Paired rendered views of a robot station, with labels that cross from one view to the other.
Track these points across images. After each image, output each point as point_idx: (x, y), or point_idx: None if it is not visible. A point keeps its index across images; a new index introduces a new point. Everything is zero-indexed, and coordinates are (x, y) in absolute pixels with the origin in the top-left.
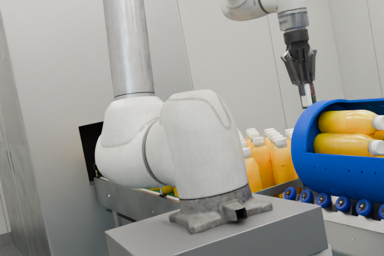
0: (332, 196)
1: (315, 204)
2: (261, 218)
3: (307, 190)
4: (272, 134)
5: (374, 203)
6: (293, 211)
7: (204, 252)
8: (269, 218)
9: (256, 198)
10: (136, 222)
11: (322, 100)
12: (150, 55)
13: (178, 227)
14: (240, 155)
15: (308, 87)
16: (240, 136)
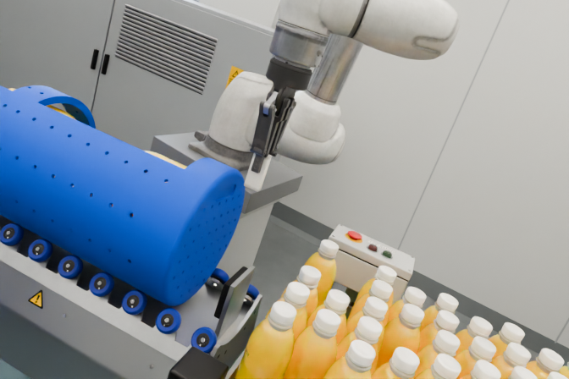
0: (197, 321)
1: (211, 299)
2: (188, 140)
3: (218, 268)
4: (374, 323)
5: (128, 284)
6: (170, 138)
7: None
8: (182, 138)
9: (203, 147)
10: (291, 177)
11: (223, 167)
12: (321, 62)
13: None
14: (213, 113)
15: (253, 156)
16: (448, 340)
